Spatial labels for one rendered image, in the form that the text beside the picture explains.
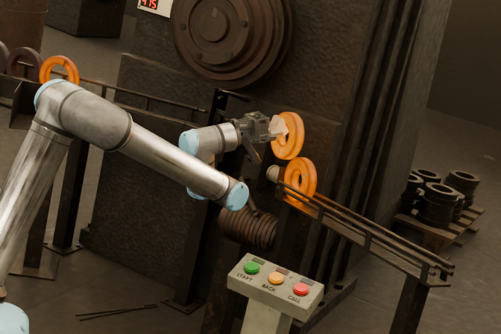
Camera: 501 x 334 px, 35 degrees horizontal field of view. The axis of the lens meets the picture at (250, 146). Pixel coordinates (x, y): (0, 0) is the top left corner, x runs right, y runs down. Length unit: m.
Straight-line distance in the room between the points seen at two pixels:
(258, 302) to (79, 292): 1.17
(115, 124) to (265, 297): 0.60
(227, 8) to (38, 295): 1.27
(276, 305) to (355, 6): 1.20
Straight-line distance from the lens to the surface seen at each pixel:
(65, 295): 3.15
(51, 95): 2.10
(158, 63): 3.22
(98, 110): 2.01
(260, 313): 2.17
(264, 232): 2.76
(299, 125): 2.54
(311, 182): 2.62
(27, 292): 3.14
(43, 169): 2.10
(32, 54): 3.47
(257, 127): 2.49
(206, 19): 2.85
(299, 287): 2.13
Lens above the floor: 1.48
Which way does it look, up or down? 15 degrees down
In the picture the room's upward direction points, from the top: 13 degrees clockwise
